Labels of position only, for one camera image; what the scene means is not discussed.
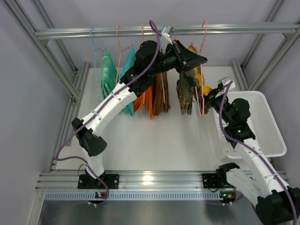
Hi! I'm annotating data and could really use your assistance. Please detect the blue hanger far left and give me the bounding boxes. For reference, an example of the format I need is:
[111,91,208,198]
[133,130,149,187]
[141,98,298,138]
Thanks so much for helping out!
[89,26,104,103]

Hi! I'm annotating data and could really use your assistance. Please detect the aluminium frame left posts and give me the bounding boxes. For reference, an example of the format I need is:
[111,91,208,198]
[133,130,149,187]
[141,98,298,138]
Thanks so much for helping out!
[0,0,90,156]

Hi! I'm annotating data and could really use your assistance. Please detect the green patterned trousers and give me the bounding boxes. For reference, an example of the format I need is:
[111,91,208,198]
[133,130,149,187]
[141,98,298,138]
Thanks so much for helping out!
[101,51,117,99]

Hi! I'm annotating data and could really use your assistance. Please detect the teal trousers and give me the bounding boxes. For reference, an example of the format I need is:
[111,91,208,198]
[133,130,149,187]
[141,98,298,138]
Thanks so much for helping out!
[118,48,136,117]

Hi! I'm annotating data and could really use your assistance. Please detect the slotted grey cable duct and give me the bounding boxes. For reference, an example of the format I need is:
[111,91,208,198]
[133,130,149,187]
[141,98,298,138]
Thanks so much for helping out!
[45,191,226,201]

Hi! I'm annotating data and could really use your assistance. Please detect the pink hanger with teal trousers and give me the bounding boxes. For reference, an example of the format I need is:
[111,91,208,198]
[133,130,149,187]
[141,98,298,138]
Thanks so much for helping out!
[116,25,133,75]

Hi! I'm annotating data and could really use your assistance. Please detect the aluminium frame posts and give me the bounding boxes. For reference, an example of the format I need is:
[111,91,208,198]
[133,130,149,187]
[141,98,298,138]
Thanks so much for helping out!
[0,0,90,156]
[232,0,300,90]

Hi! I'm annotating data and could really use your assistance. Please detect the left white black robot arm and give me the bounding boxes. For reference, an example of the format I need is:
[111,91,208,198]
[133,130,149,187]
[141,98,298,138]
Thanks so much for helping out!
[72,40,207,182]

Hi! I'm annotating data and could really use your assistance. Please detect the brown trousers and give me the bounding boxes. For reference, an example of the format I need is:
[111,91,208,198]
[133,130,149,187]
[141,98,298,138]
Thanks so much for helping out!
[153,72,171,116]

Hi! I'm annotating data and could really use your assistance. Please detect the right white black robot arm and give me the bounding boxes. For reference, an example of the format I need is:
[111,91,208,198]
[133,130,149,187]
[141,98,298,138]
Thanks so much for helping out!
[204,86,300,225]

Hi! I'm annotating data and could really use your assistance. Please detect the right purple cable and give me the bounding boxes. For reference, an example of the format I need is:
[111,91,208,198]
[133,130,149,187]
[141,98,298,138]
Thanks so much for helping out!
[219,81,298,221]

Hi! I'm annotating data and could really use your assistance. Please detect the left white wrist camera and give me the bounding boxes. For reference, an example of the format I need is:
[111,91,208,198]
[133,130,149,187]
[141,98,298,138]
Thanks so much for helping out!
[161,26,174,45]

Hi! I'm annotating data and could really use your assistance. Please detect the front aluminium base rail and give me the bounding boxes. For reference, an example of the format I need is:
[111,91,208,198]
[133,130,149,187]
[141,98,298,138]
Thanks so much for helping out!
[36,170,203,191]

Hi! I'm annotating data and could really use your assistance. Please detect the blue hanger with brown trousers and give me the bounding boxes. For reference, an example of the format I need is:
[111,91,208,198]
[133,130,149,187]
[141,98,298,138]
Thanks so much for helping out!
[159,24,166,104]

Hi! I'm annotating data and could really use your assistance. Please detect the orange trousers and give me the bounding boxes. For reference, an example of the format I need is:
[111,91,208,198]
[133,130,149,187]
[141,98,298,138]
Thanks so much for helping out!
[134,85,154,120]

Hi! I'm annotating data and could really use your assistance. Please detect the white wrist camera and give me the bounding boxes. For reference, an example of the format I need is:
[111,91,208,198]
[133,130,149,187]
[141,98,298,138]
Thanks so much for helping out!
[216,77,236,97]
[161,26,174,45]

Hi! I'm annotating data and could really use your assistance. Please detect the aluminium hanging rail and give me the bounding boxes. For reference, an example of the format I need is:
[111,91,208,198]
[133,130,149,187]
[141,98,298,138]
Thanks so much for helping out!
[35,22,300,40]

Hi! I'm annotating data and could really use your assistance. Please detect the camouflage yellow trousers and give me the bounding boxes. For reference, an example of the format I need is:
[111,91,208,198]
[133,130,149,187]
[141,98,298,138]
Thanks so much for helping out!
[176,45,213,116]

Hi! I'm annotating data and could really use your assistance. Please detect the aluminium frame right posts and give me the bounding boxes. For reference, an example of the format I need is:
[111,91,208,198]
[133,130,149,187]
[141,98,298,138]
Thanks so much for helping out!
[232,0,300,90]

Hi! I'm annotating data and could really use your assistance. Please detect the white plastic bin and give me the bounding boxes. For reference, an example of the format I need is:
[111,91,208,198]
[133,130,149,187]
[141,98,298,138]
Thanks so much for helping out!
[210,91,287,160]

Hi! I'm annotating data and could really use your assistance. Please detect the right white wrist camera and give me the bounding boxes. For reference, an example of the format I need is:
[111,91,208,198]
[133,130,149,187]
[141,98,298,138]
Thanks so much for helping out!
[216,77,236,97]

